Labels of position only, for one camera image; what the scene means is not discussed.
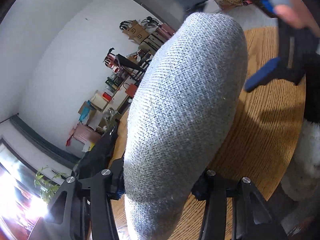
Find grey knit sweater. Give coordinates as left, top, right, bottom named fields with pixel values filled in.
left=124, top=12, right=248, bottom=239

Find person's right hand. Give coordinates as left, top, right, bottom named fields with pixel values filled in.
left=274, top=0, right=319, bottom=37

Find brown camouflage bag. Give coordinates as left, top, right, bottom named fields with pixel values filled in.
left=214, top=0, right=245, bottom=10

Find green potted plant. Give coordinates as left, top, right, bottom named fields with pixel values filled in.
left=34, top=166, right=67, bottom=204

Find black garment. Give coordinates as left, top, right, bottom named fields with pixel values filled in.
left=71, top=121, right=119, bottom=179

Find yellow bag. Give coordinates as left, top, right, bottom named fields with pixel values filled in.
left=84, top=141, right=95, bottom=152

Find dark grey curtain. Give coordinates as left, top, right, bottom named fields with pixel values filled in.
left=9, top=114, right=80, bottom=170

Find brown cardboard boxes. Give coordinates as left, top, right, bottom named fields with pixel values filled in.
left=119, top=20, right=150, bottom=44

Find pink suitcase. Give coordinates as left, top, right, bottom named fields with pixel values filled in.
left=73, top=124, right=101, bottom=144

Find black wheeled cart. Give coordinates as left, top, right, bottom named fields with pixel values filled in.
left=104, top=48, right=153, bottom=82

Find orange paper bag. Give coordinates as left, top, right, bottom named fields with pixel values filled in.
left=123, top=83, right=138, bottom=98

